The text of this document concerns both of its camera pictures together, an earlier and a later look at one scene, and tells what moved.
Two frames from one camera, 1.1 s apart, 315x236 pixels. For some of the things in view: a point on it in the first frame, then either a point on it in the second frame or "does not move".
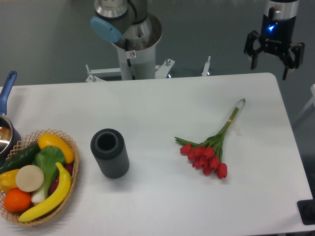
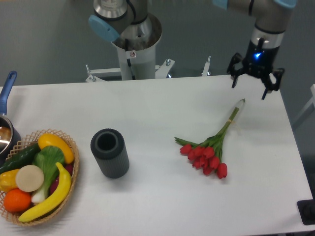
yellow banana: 54,202 does not move
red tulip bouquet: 207,154 does not move
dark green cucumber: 23,157 does not move
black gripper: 277,32 to 260,59
